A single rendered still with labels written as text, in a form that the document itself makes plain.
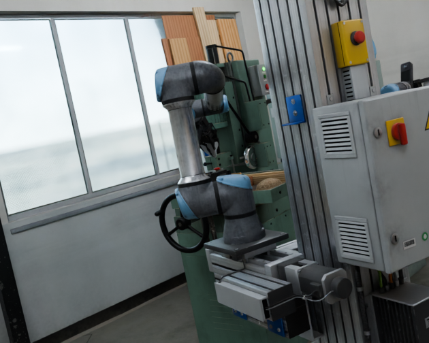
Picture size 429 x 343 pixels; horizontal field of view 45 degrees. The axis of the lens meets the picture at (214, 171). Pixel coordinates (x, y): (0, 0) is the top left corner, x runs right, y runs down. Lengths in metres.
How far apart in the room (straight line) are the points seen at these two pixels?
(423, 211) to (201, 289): 1.44
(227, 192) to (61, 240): 1.98
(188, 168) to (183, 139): 0.10
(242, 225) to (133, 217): 2.16
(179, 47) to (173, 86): 2.42
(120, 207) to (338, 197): 2.49
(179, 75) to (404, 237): 0.88
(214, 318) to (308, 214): 1.14
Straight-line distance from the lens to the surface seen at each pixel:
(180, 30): 4.33
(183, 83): 1.79
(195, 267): 2.69
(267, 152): 2.66
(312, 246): 1.78
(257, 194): 2.35
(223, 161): 2.62
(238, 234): 1.81
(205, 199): 1.79
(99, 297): 3.79
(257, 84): 2.77
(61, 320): 3.67
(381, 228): 1.46
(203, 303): 2.75
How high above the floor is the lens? 1.27
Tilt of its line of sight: 6 degrees down
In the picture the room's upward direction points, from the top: 11 degrees counter-clockwise
